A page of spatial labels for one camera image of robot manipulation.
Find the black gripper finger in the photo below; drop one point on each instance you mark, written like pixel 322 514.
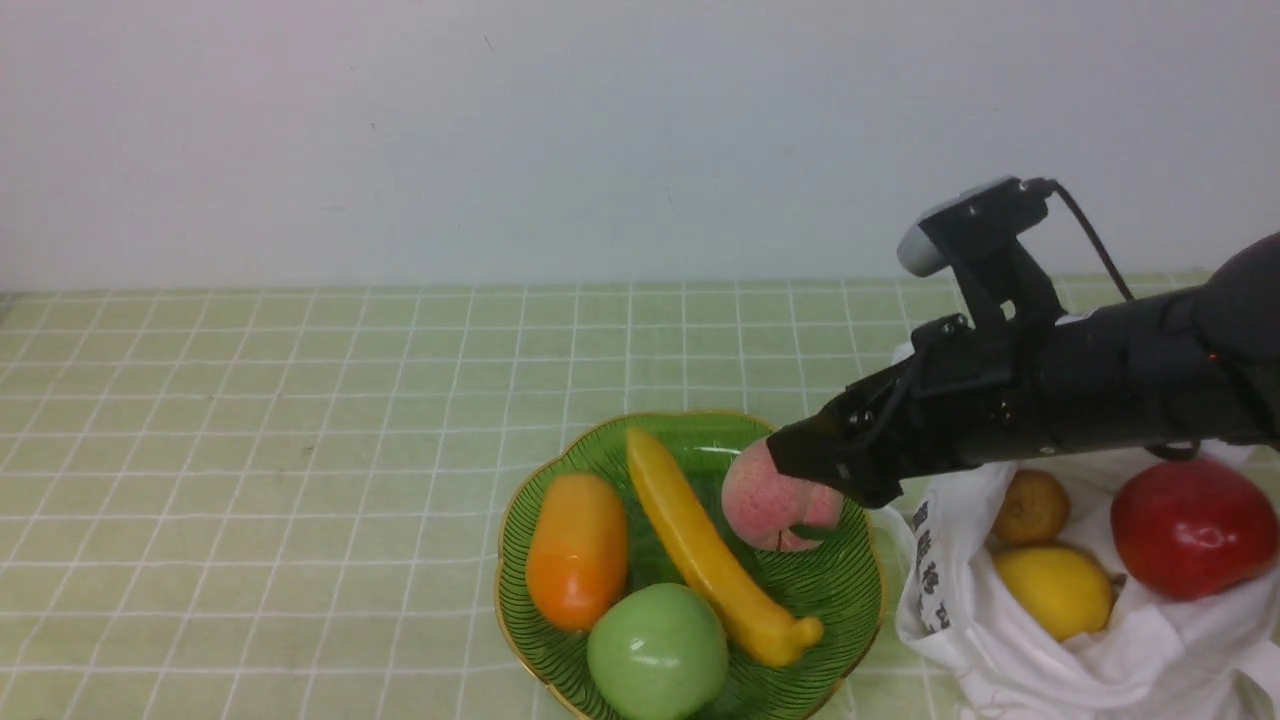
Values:
pixel 860 407

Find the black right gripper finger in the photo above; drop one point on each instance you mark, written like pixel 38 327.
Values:
pixel 868 468

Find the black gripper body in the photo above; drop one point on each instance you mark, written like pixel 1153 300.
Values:
pixel 968 397

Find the yellow banana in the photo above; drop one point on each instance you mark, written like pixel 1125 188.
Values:
pixel 768 633

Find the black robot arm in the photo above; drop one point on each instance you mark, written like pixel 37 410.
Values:
pixel 1181 367

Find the green glass fruit bowl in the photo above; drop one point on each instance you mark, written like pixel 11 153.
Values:
pixel 840 582

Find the small brown kiwi fruit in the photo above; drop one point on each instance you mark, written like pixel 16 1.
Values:
pixel 1035 509

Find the white cloth bag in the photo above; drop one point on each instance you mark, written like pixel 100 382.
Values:
pixel 1157 659

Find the pink peach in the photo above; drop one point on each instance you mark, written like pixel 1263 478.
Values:
pixel 762 505

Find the yellow lemon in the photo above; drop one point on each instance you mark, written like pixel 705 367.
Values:
pixel 1067 592

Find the red apple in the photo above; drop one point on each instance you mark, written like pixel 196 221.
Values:
pixel 1188 530

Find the green apple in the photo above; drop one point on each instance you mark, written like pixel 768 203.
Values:
pixel 660 653

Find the orange mango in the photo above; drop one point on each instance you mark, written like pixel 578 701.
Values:
pixel 577 564

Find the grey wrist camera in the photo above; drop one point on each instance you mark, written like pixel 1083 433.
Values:
pixel 976 236

